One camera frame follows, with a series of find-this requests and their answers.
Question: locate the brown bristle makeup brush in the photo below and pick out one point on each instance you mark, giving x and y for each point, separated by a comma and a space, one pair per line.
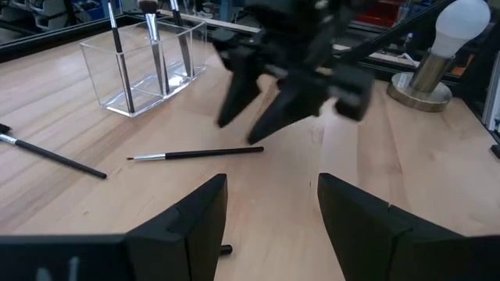
183, 43

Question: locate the blue storage crate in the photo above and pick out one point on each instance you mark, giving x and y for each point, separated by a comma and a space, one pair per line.
93, 9

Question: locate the white makeup brush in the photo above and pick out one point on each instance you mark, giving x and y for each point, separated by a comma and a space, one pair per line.
121, 66

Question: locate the red storage bin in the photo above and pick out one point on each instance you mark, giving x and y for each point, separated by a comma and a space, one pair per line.
379, 13

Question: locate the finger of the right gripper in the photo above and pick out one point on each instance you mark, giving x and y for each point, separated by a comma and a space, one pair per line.
293, 105
242, 89

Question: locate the bulb lamp with metal base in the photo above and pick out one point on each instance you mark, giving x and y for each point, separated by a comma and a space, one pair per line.
429, 74

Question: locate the short black makeup brush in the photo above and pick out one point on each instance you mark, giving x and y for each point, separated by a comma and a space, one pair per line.
226, 250

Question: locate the clear acrylic brush organizer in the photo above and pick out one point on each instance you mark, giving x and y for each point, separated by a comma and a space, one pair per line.
97, 78

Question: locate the fluffy powder makeup brush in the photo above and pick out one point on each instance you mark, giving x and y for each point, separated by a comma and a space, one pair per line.
155, 47

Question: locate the black head makeup brush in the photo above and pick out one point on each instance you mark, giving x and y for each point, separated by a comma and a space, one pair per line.
58, 158

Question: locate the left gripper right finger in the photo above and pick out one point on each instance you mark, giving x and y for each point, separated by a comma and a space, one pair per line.
371, 234

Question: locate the thin pointed makeup brush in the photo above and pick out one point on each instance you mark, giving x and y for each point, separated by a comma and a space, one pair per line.
203, 154

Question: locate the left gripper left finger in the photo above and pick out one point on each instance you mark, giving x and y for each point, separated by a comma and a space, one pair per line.
187, 234

